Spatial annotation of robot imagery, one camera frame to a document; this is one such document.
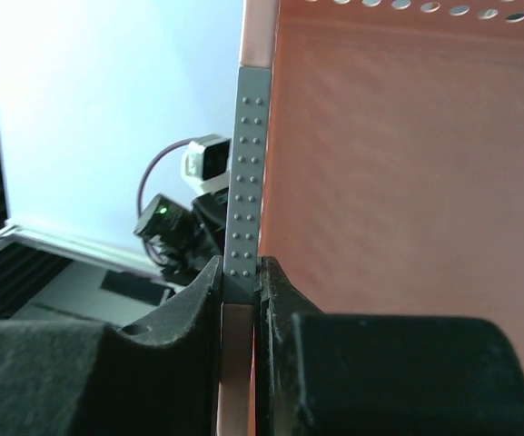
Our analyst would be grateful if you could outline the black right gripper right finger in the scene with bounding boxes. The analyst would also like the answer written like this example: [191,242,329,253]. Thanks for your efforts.
[254,256,524,435]

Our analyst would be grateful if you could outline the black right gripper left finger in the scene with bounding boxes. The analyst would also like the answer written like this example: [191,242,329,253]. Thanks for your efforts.
[0,257,222,435]

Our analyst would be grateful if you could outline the pink perforated basket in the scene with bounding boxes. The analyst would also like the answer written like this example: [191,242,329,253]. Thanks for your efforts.
[215,0,524,436]

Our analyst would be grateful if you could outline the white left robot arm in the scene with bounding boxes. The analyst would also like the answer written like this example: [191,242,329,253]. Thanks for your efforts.
[133,188,228,286]

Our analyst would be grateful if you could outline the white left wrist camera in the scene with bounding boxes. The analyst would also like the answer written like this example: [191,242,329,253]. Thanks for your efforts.
[181,134,231,195]

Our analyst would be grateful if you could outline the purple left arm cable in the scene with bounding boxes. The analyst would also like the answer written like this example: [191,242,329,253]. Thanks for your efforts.
[136,139,193,219]

